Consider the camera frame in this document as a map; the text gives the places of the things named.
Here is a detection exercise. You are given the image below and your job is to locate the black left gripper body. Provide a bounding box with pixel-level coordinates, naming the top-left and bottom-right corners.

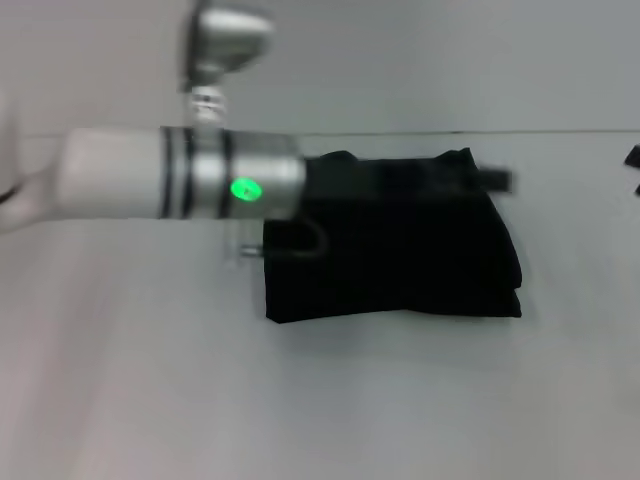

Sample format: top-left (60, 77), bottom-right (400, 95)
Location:
top-left (302, 155), bottom-right (484, 202)

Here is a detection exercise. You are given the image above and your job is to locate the black t-shirt with FREE print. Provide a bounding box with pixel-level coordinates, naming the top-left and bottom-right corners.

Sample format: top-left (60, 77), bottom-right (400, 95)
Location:
top-left (262, 147), bottom-right (525, 325)

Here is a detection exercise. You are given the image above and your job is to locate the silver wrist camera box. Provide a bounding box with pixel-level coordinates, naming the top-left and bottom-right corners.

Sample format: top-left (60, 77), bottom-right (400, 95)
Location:
top-left (180, 0), bottom-right (277, 129)

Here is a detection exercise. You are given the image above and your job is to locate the grey left arm cable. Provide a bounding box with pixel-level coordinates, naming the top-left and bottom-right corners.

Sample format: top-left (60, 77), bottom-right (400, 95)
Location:
top-left (238, 219), bottom-right (330, 260)

